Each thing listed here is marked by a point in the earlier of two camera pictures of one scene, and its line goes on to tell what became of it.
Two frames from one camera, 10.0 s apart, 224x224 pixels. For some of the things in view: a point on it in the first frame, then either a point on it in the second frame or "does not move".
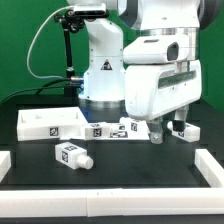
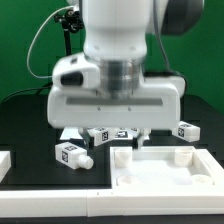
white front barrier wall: (199, 201) does not move
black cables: (39, 89) does not move
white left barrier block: (5, 163) does not move
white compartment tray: (44, 124) → (172, 168)
